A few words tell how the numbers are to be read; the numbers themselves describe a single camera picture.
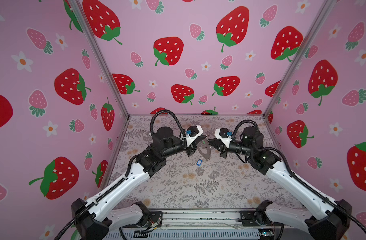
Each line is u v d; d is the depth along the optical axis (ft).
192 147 1.79
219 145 1.96
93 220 1.23
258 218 2.21
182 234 2.30
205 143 2.09
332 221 1.21
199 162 2.48
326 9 2.27
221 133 1.79
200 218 2.48
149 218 2.41
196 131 1.67
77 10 2.25
